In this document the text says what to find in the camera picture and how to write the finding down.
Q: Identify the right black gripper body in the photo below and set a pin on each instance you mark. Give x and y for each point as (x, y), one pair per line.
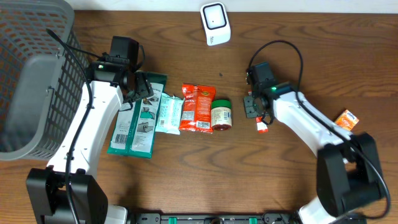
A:
(252, 109)

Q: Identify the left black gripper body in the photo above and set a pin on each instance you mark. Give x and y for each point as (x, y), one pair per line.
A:
(143, 89)

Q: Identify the red stick packet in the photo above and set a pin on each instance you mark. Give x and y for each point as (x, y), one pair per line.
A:
(261, 126)

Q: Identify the green lid jar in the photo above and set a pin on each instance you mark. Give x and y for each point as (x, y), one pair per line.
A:
(221, 115)

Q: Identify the pale green wipes pack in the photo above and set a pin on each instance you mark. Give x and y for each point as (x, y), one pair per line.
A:
(170, 112)

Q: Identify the green 3M gloves package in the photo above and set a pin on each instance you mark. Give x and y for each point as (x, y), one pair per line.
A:
(134, 131)

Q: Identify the red snack bag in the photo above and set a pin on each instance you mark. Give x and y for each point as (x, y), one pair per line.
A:
(196, 114)

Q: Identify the small orange packet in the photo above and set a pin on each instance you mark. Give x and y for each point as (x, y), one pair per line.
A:
(347, 120)

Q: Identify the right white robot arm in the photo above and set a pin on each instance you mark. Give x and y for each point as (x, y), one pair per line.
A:
(348, 173)

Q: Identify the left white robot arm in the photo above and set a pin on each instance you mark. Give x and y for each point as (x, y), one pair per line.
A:
(66, 191)

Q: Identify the white barcode scanner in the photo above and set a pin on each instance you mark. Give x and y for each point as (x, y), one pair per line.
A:
(215, 23)

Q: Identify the grey plastic mesh basket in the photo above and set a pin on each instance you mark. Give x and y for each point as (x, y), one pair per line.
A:
(41, 85)

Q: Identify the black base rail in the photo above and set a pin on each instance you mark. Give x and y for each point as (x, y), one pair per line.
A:
(267, 218)

